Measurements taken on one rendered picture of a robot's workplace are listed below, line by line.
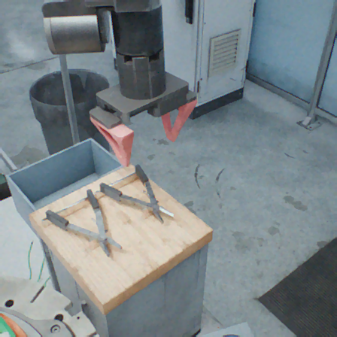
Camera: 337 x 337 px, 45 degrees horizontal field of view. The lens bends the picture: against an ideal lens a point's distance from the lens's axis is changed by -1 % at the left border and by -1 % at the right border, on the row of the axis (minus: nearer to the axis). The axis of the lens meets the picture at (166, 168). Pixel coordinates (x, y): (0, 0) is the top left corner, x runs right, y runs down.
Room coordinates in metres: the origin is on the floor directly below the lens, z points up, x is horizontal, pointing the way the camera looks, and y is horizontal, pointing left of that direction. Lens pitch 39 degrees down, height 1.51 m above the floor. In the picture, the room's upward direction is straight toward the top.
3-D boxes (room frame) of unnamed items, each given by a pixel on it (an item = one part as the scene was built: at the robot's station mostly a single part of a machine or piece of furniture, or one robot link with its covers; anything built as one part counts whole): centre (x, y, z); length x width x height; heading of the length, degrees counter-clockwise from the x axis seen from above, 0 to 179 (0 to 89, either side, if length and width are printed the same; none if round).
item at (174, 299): (0.41, 0.07, 0.91); 0.19 x 0.19 x 0.26; 40
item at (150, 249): (0.41, 0.07, 1.05); 0.20 x 0.19 x 0.02; 40
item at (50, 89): (1.78, 0.47, 0.39); 0.39 x 0.39 x 0.35
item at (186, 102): (0.48, 0.01, 1.21); 0.07 x 0.07 x 0.09; 41
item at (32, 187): (0.53, 0.17, 0.92); 0.17 x 0.11 x 0.28; 130
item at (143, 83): (0.46, 0.03, 1.28); 0.10 x 0.07 x 0.07; 131
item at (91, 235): (0.37, 0.11, 1.09); 0.06 x 0.01 x 0.01; 65
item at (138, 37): (0.46, 0.04, 1.34); 0.07 x 0.06 x 0.07; 90
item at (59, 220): (0.40, 0.15, 1.09); 0.04 x 0.01 x 0.02; 55
